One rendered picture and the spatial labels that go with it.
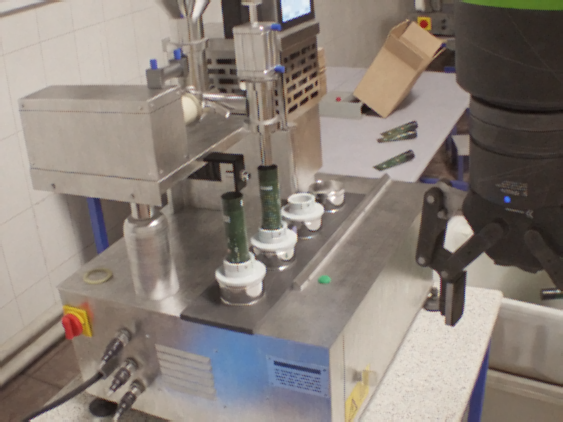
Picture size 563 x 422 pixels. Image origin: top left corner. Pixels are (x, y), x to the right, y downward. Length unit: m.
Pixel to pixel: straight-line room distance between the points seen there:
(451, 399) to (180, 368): 0.49
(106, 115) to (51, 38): 1.81
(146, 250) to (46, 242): 1.81
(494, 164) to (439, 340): 1.02
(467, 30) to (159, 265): 0.74
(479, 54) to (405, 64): 2.31
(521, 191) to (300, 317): 0.62
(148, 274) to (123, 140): 0.21
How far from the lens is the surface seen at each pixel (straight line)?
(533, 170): 0.40
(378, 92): 2.76
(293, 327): 0.97
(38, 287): 2.83
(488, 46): 0.38
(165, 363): 1.10
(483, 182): 0.42
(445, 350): 1.38
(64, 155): 1.06
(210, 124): 1.19
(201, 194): 1.35
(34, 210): 2.75
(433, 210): 0.47
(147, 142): 0.95
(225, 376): 1.05
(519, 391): 1.81
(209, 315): 0.99
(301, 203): 1.15
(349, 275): 1.08
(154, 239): 1.03
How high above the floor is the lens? 1.56
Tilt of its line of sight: 24 degrees down
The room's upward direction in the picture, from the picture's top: 5 degrees counter-clockwise
